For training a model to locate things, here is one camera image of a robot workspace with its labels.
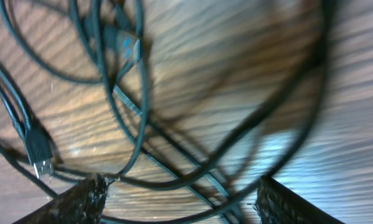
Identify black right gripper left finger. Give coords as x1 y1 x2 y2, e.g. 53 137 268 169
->
14 174 108 224

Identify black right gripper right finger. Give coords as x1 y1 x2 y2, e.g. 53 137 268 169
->
254 175 342 224

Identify black USB cable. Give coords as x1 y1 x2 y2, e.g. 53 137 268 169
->
0 0 333 224

